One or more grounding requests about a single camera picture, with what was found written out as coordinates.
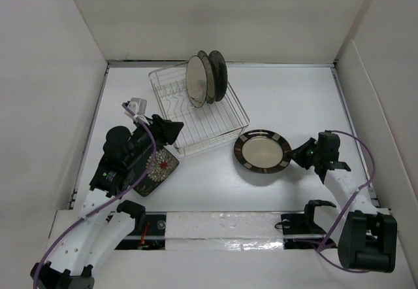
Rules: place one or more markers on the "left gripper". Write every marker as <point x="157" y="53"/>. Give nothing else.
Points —
<point x="168" y="129"/>

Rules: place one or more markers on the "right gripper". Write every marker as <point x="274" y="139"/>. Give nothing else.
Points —
<point x="298" y="155"/>

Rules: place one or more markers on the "black square floral plate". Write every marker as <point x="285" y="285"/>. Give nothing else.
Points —
<point x="162" y="167"/>

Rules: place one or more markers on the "dark patterned rim plate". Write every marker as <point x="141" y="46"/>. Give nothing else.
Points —
<point x="262" y="151"/>

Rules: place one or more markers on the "cream plate with tree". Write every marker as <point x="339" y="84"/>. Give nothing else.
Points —
<point x="196" y="81"/>

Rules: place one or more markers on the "brown rimmed cream plate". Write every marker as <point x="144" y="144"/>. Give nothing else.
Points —
<point x="210" y="79"/>

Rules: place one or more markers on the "grey reindeer plate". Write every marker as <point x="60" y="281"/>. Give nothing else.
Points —
<point x="219" y="68"/>

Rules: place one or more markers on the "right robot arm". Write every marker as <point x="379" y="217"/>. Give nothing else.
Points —
<point x="364" y="237"/>

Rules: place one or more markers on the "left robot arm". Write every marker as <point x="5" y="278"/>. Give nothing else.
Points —
<point x="75" y="256"/>

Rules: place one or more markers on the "wire dish rack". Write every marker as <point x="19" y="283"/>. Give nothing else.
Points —
<point x="204" y="127"/>

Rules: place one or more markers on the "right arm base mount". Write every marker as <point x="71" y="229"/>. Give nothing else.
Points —
<point x="299" y="230"/>

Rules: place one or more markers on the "silver taped front rail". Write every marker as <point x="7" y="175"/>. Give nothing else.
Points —
<point x="235" y="231"/>

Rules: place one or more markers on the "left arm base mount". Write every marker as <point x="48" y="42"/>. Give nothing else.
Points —
<point x="149" y="229"/>

